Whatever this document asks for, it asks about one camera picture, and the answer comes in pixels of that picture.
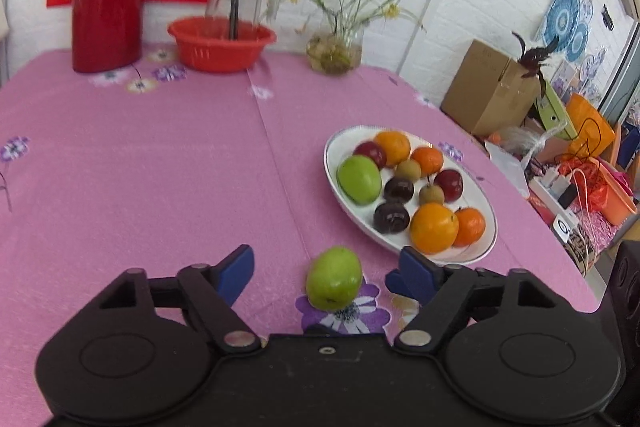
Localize large orange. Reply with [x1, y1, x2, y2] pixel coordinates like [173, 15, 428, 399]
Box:
[409, 202, 459, 256]

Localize tangerine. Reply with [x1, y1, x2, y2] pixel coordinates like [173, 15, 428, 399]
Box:
[452, 207, 486, 247]
[410, 146, 444, 178]

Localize dark plum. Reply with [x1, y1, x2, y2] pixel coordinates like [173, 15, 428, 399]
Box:
[383, 176, 414, 204]
[373, 202, 410, 234]

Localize brown longan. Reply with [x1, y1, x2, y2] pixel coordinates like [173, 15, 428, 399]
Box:
[419, 184, 446, 205]
[395, 158, 422, 183]

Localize green apple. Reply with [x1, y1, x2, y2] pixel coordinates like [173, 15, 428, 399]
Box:
[336, 155, 382, 206]
[305, 246, 363, 312]

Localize red plum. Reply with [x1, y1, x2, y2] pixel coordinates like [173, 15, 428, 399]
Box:
[352, 140, 387, 170]
[434, 168, 464, 202]

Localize white round plate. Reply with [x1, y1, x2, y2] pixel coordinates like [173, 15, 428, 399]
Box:
[323, 126, 498, 265]

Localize tangerine on plate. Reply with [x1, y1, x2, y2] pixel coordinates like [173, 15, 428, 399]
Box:
[410, 146, 444, 178]

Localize green apple on plate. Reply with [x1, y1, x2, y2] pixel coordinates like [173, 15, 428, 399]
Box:
[336, 155, 382, 206]

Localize white plastic pouch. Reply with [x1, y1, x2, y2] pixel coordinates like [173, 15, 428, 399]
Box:
[485, 141, 529, 199]

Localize orange on plate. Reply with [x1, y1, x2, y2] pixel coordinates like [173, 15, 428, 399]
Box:
[373, 130, 411, 167]

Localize white power strip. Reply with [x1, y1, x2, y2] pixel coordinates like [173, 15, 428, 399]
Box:
[528, 167, 578, 216]

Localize red plum on plate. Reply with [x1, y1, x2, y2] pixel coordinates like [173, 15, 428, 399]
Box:
[352, 140, 387, 170]

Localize clear plastic bag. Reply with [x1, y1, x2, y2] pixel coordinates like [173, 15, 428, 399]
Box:
[485, 119, 570, 164]

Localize cardboard box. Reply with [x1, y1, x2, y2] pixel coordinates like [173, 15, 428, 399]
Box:
[440, 39, 541, 136]

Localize green box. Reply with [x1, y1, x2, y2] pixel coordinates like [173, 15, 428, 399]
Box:
[534, 81, 577, 141]

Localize red plastic basket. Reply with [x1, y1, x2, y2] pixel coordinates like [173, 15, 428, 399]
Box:
[167, 16, 277, 74]

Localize dark red leafed plant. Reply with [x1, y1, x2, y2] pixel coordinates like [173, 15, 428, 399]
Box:
[512, 31, 559, 98]

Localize glass vase with plant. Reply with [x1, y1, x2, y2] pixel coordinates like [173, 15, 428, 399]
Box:
[286, 0, 424, 77]

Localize blue decorative wall plates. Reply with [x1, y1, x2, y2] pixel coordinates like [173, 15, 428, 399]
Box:
[537, 0, 606, 92]

